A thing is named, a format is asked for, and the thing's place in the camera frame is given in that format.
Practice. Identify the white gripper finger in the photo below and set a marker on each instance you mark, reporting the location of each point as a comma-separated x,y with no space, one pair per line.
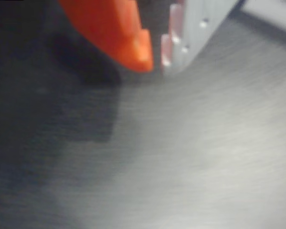
197,23

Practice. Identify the white open cardboard box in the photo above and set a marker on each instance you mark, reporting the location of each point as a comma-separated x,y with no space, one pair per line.
276,12

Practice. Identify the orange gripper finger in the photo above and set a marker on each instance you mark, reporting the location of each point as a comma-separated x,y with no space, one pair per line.
109,26

